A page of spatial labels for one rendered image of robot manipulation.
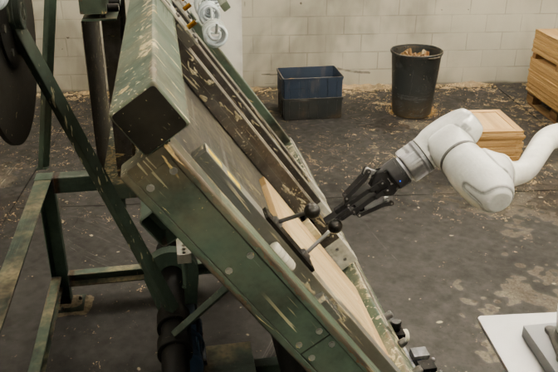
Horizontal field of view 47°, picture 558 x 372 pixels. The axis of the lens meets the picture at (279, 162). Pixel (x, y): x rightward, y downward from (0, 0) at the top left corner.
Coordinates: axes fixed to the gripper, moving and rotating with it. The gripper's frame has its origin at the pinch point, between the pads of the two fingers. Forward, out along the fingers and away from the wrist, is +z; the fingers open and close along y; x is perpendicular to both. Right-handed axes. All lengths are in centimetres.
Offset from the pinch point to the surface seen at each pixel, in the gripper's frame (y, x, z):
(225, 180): 29.6, 8.6, 14.0
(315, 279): -6.1, 8.5, 13.2
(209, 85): 30, -57, 12
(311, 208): 13.2, 12.4, 2.3
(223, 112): 20, -57, 14
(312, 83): -144, -450, -16
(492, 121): -210, -315, -115
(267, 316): 10.6, 33.2, 20.6
